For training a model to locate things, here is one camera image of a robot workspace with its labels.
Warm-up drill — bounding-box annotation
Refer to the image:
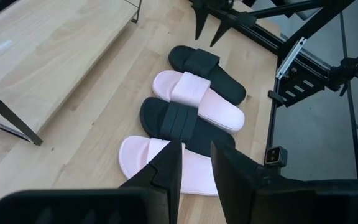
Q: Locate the silver mounting bracket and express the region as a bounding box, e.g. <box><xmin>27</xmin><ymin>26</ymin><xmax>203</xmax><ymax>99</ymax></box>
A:
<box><xmin>275</xmin><ymin>36</ymin><xmax>308</xmax><ymax>80</ymax></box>

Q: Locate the small black camera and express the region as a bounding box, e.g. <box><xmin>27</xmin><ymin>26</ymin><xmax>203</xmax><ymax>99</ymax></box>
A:
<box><xmin>264</xmin><ymin>145</ymin><xmax>288</xmax><ymax>167</ymax></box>

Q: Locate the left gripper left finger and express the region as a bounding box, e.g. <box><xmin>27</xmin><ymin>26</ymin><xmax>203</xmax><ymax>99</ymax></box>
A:
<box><xmin>0</xmin><ymin>139</ymin><xmax>183</xmax><ymax>224</ymax></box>

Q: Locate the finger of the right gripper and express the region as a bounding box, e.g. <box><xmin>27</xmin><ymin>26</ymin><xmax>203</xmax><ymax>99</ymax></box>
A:
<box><xmin>209</xmin><ymin>17</ymin><xmax>233</xmax><ymax>47</ymax></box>
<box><xmin>193</xmin><ymin>2</ymin><xmax>211</xmax><ymax>40</ymax></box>

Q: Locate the black slide sandal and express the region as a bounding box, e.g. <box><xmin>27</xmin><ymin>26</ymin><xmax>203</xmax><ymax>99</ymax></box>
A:
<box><xmin>168</xmin><ymin>45</ymin><xmax>247</xmax><ymax>106</ymax></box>
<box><xmin>139</xmin><ymin>96</ymin><xmax>236</xmax><ymax>158</ymax></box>

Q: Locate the wooden shelf black metal frame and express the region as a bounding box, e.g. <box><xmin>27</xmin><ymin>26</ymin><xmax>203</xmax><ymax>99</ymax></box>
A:
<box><xmin>0</xmin><ymin>0</ymin><xmax>143</xmax><ymax>147</ymax></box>

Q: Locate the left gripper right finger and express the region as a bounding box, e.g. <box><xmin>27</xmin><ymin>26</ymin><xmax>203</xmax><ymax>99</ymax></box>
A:
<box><xmin>210</xmin><ymin>140</ymin><xmax>358</xmax><ymax>224</ymax></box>

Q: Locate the black aluminium table frame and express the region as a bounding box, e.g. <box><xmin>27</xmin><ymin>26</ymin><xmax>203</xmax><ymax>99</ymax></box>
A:
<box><xmin>208</xmin><ymin>6</ymin><xmax>332</xmax><ymax>175</ymax></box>

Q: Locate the pink slide sandal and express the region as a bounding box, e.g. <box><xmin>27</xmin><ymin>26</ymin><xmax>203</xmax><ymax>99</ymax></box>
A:
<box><xmin>118</xmin><ymin>135</ymin><xmax>219</xmax><ymax>197</ymax></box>
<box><xmin>152</xmin><ymin>70</ymin><xmax>246</xmax><ymax>134</ymax></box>

